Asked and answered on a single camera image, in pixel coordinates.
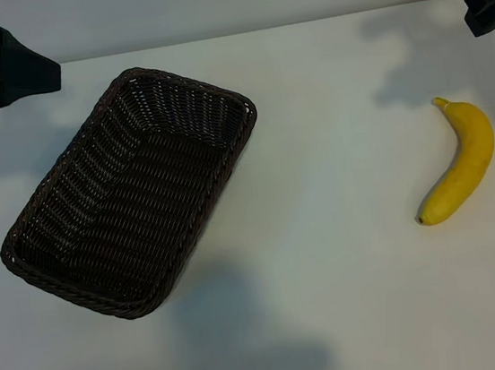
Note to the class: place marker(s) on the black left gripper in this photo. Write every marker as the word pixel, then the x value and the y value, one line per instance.
pixel 21 68

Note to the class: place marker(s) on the yellow banana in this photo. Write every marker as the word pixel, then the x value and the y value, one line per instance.
pixel 470 162

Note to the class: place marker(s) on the dark brown wicker basket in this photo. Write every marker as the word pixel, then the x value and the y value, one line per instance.
pixel 134 217

